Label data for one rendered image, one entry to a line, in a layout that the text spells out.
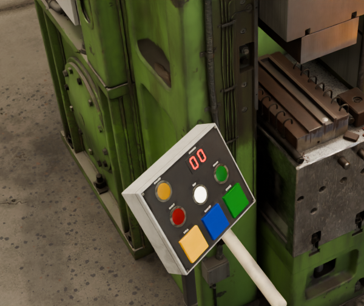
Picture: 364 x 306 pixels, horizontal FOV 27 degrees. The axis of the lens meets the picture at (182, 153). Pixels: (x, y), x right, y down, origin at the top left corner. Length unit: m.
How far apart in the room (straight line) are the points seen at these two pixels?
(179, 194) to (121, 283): 1.31
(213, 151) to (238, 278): 0.98
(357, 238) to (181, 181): 1.05
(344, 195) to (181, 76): 0.78
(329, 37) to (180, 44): 0.44
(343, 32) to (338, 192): 0.62
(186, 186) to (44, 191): 1.77
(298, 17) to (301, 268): 1.05
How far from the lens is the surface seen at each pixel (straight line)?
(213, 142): 2.16
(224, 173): 2.18
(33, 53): 4.73
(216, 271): 2.84
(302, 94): 2.61
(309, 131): 2.46
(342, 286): 3.13
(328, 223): 2.75
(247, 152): 2.59
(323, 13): 2.22
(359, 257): 3.05
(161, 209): 2.03
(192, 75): 2.26
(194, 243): 2.10
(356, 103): 2.60
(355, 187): 2.70
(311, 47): 2.26
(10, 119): 4.25
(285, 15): 2.15
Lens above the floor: 2.61
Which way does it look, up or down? 43 degrees down
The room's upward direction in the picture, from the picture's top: 5 degrees counter-clockwise
